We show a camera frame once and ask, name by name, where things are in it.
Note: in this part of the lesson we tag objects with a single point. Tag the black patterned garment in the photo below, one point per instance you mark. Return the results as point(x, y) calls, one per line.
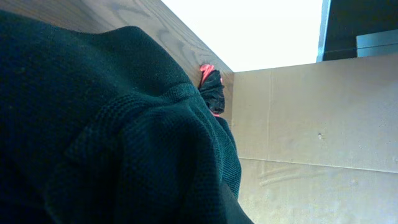
point(214, 93)

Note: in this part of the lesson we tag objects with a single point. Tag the red mesh garment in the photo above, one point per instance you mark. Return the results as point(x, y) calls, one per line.
point(206, 72)

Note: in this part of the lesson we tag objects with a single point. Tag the black shirt with white logo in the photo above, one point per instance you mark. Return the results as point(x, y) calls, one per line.
point(108, 128)

